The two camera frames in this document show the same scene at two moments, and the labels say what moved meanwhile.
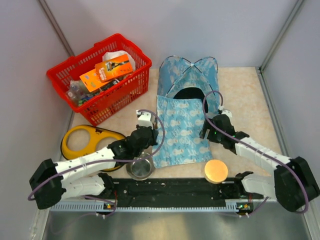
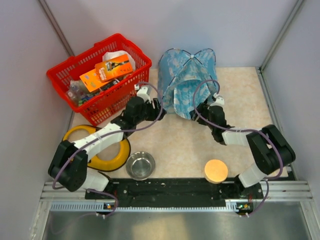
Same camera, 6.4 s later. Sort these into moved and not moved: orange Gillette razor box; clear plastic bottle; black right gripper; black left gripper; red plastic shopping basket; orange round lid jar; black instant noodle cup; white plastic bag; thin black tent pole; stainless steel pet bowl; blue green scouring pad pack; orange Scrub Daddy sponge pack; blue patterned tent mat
Moved: thin black tent pole; black right gripper; blue patterned tent mat; black left gripper
Not moved: orange Scrub Daddy sponge pack; red plastic shopping basket; blue green scouring pad pack; orange Gillette razor box; stainless steel pet bowl; clear plastic bottle; orange round lid jar; white plastic bag; black instant noodle cup
